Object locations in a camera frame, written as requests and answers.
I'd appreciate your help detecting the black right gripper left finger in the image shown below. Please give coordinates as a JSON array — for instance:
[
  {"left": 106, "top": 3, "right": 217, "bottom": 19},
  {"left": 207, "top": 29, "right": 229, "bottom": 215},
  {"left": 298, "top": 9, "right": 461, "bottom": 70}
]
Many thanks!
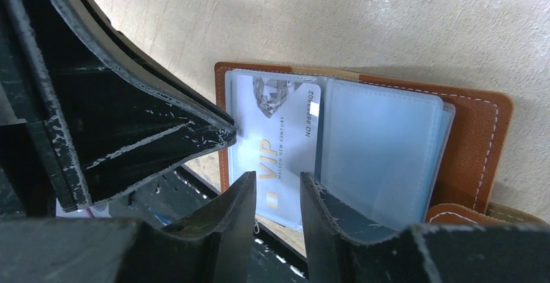
[{"left": 0, "top": 171, "right": 257, "bottom": 283}]

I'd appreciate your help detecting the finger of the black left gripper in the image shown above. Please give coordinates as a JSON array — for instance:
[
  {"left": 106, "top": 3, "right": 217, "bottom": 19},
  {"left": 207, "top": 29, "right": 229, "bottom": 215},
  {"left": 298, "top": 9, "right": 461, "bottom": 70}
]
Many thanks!
[{"left": 1, "top": 0, "right": 236, "bottom": 212}]

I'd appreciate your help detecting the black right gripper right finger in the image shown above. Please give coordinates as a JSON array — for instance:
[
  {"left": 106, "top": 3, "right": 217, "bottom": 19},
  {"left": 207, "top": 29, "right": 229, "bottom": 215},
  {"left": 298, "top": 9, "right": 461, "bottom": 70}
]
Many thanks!
[{"left": 300, "top": 173, "right": 549, "bottom": 282}]

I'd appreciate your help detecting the brown leather card holder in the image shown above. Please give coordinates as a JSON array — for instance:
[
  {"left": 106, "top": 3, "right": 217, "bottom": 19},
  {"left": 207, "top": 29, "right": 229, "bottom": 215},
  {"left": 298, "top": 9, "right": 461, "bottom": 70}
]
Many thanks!
[{"left": 214, "top": 62, "right": 542, "bottom": 224}]

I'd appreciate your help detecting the white VIP credit card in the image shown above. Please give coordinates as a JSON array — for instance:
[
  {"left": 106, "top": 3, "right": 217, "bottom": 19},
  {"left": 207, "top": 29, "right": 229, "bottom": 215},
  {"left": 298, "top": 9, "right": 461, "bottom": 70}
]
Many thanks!
[{"left": 226, "top": 69, "right": 322, "bottom": 230}]

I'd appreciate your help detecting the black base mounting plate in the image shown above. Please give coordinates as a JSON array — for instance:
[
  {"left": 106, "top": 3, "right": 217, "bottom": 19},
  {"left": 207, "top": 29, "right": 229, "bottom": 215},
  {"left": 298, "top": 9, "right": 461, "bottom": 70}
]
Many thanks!
[{"left": 56, "top": 165, "right": 310, "bottom": 283}]

